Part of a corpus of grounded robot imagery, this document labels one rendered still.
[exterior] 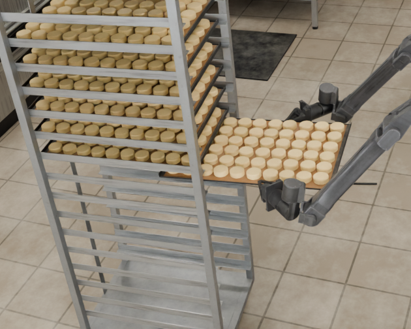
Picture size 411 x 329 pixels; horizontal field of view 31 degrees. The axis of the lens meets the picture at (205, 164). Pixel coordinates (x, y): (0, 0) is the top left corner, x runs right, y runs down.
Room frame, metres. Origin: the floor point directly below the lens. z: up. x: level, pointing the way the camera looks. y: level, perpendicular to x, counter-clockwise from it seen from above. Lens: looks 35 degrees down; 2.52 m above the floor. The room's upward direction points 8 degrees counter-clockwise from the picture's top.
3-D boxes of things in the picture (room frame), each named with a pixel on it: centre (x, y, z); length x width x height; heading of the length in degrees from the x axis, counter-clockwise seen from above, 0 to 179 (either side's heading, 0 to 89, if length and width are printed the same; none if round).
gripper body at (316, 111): (2.38, -0.42, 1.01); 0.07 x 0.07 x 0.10; 23
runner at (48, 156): (2.17, 0.31, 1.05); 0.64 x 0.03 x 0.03; 68
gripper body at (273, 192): (1.89, -0.22, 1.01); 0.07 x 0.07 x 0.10; 23
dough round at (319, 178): (1.95, -0.37, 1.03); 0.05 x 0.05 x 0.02
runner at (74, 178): (2.17, 0.31, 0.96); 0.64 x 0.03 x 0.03; 68
